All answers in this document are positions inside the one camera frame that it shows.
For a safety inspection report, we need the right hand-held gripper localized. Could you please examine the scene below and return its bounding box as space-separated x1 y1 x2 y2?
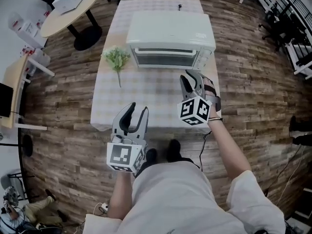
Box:
176 69 213 127

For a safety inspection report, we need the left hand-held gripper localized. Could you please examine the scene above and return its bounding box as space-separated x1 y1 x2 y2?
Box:
106 102 150 179

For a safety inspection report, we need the toaster oven glass door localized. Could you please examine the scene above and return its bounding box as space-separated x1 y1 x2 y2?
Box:
131 47 199 70

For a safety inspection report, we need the white toaster oven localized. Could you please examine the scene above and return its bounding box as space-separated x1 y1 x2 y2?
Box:
125 10 216 71

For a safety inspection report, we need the person's left forearm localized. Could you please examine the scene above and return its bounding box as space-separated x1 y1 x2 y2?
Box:
106 171 134 220

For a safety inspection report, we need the person's right forearm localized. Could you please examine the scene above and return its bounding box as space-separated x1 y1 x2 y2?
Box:
207 106 252 180

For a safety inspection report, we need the person's right hand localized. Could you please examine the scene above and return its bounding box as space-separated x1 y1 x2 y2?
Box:
202 77 222 113

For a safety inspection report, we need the checkered tablecloth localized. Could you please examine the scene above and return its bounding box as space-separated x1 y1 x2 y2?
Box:
90 0 221 133

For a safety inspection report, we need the person's black left shoe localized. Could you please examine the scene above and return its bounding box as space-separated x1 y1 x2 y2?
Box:
145 148 158 166

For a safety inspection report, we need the person's black shoe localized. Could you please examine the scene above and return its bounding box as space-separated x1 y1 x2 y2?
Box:
145 148 158 166
166 138 183 163

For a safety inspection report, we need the person's black right shoe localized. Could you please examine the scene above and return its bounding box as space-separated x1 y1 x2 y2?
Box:
166 138 183 163

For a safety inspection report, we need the green artificial plant sprig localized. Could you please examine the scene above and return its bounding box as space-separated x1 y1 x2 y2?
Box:
100 46 132 89

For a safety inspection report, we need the person's white shirt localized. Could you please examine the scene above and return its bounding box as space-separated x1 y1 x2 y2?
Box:
82 160 286 234

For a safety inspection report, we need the white power adapter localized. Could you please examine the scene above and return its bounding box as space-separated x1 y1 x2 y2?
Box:
98 202 111 215

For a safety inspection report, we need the black round stand base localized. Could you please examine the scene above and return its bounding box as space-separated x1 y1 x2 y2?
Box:
21 134 34 157

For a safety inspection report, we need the round wooden table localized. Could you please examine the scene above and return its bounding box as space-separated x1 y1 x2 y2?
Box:
39 0 103 51

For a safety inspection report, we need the white-legged wooden desk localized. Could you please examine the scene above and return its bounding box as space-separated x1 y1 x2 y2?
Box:
0 54 56 132

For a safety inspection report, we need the black monitor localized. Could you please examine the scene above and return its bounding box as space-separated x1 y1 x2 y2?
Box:
0 82 14 118

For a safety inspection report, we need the black metal railing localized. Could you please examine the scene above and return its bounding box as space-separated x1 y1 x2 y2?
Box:
268 0 312 36

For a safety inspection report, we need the grey chair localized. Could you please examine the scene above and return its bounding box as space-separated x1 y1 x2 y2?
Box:
0 169 35 202

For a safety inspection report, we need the pile of white boxes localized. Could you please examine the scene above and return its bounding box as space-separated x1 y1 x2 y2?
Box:
7 12 51 69

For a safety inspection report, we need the black cable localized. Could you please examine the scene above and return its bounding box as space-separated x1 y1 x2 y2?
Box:
199 130 213 173

